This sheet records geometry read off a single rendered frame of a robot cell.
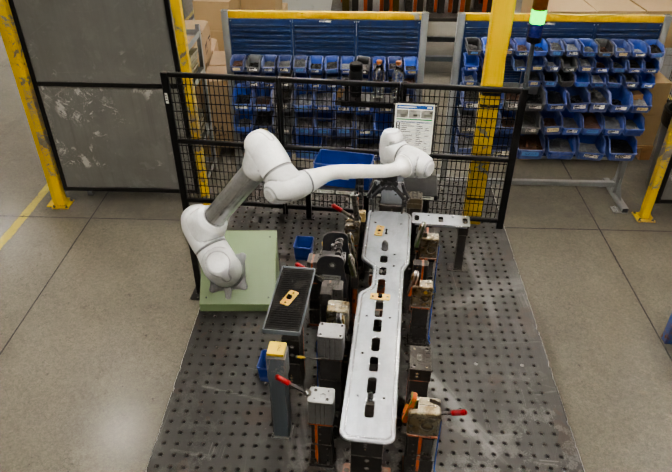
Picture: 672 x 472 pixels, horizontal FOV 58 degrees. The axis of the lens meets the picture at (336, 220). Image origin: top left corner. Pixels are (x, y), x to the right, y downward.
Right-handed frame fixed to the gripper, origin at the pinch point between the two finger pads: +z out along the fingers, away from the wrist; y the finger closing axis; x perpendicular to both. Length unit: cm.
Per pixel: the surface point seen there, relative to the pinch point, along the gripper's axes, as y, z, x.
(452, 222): 32.3, 13.7, 12.9
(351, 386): -7, 13, -96
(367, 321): -4, 13, -62
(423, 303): 19, 18, -44
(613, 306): 149, 114, 76
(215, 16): -199, 26, 381
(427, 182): 20, 11, 45
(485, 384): 47, 43, -63
